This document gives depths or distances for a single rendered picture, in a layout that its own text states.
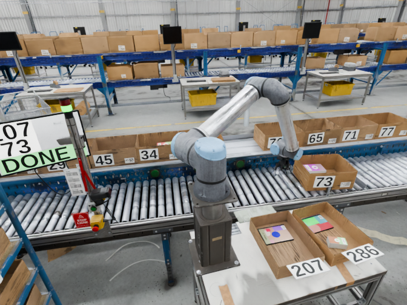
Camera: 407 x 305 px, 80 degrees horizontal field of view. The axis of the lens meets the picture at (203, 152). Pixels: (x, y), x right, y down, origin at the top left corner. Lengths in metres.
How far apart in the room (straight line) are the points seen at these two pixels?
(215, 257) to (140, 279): 1.12
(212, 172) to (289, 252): 0.77
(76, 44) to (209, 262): 5.97
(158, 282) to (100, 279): 0.52
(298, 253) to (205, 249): 0.57
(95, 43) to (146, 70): 1.27
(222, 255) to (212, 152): 0.65
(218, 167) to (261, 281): 0.70
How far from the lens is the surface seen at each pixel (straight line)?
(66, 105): 1.48
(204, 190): 1.19
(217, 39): 6.62
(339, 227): 1.93
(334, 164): 2.53
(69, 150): 1.70
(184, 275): 2.44
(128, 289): 2.47
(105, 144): 2.53
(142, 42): 6.49
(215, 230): 1.34
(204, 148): 1.10
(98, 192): 1.64
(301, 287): 1.55
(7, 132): 1.68
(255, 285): 1.50
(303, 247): 1.72
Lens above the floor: 1.99
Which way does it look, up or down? 28 degrees down
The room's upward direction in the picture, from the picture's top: 2 degrees counter-clockwise
